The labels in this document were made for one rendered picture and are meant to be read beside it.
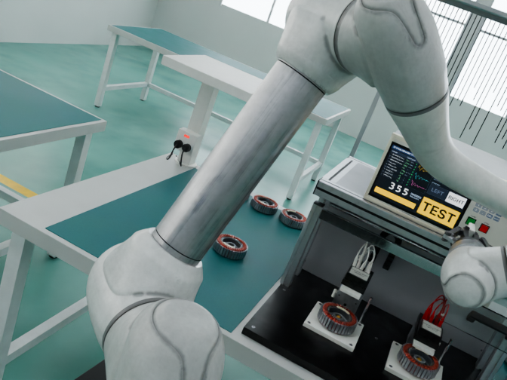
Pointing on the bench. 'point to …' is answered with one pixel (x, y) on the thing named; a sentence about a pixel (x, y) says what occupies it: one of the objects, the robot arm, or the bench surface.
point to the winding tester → (483, 216)
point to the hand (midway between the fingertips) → (469, 231)
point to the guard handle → (487, 322)
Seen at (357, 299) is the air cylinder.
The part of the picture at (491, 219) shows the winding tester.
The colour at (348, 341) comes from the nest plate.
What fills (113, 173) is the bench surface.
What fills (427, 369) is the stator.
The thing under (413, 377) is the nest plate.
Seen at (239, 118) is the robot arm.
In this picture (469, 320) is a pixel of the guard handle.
